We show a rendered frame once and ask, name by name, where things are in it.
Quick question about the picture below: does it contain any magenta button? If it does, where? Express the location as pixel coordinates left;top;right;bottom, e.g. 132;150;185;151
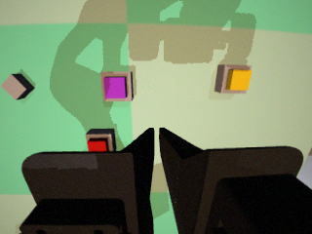
100;71;134;101

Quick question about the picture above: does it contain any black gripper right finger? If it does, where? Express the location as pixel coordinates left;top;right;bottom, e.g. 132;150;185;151
159;128;303;234

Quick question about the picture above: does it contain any tan cube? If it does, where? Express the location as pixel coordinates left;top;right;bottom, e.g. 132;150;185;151
0;74;35;100

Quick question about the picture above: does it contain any red button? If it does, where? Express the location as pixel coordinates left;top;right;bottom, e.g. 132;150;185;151
85;129;116;152

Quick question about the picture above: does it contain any yellow button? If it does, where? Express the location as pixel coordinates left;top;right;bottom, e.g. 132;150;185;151
214;64;253;94

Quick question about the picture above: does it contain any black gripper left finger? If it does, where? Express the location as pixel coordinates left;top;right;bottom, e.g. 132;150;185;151
21;128;155;234

